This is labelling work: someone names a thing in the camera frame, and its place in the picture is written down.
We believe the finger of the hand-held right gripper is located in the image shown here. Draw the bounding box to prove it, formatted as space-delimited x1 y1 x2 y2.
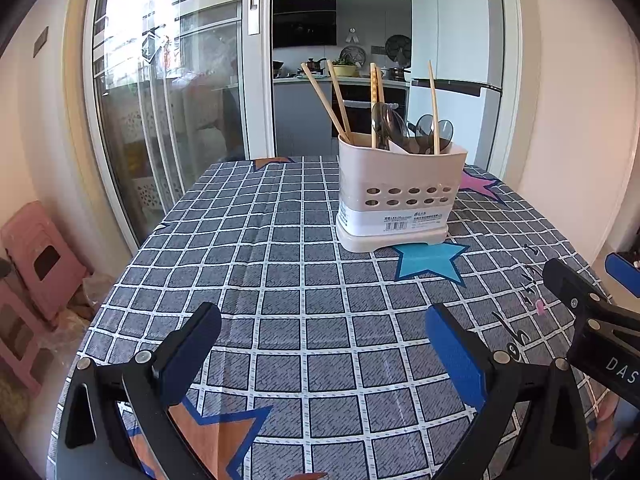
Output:
604 252 640 299
543 258 640 334

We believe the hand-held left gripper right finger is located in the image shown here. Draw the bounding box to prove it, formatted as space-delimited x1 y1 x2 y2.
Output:
425 303 592 450

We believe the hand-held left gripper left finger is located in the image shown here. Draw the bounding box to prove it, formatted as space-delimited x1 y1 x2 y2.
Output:
59 302 223 451

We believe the white plastic utensil holder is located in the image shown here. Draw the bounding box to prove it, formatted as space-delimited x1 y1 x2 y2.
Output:
335 131 469 254

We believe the blue patterned wooden chopstick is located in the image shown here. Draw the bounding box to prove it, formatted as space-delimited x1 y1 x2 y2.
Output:
369 62 379 149

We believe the clear plastic bag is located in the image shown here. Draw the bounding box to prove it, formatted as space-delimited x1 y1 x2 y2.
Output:
50 269 114 352

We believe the grey checked star tablecloth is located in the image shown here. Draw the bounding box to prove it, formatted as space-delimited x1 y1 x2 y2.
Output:
47 155 619 480

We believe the pink plastic stool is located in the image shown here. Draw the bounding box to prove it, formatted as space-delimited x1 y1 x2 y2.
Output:
0 279 57 397
0 200 92 324

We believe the sliding glass door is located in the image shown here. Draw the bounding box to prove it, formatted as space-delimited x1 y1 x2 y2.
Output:
82 0 276 252

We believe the grey kitchen counter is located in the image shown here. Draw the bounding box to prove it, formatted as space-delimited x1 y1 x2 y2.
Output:
272 76 412 159

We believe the black built-in oven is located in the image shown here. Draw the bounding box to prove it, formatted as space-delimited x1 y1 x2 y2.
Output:
331 84 412 139

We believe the white refrigerator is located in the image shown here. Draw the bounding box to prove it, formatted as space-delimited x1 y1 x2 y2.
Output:
407 0 504 169

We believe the black round fan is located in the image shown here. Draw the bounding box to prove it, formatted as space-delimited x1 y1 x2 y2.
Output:
384 33 412 61

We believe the black wall appliance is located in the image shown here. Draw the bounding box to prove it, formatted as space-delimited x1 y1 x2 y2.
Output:
272 0 338 50

